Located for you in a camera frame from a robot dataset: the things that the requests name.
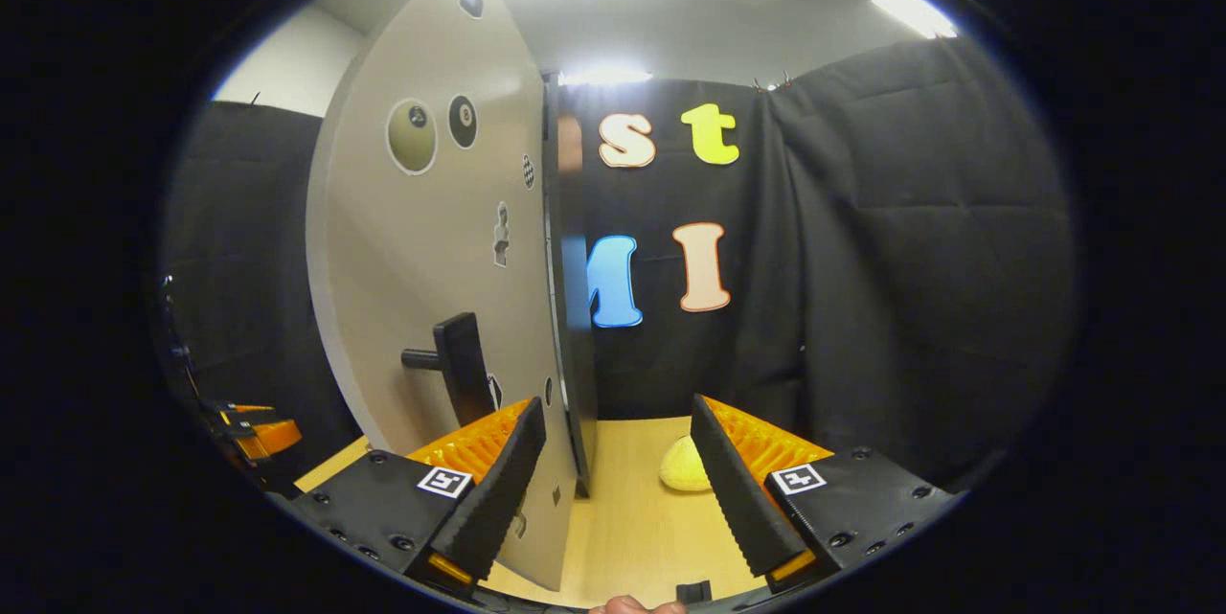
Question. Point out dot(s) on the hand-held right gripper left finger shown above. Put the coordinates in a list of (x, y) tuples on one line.
[(498, 499)]

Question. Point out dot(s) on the ceiling light panel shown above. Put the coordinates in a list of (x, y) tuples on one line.
[(915, 11)]

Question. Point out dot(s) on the grey cabinet door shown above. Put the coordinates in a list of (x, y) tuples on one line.
[(402, 250)]

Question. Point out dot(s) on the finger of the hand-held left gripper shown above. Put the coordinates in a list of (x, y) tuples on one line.
[(273, 440), (251, 413)]

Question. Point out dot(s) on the yellow foam bun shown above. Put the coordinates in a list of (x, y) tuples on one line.
[(685, 472)]

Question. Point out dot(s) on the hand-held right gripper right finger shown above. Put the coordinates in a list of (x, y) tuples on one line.
[(737, 509)]

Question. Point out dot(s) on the black backdrop cloth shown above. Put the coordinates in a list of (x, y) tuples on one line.
[(910, 260)]

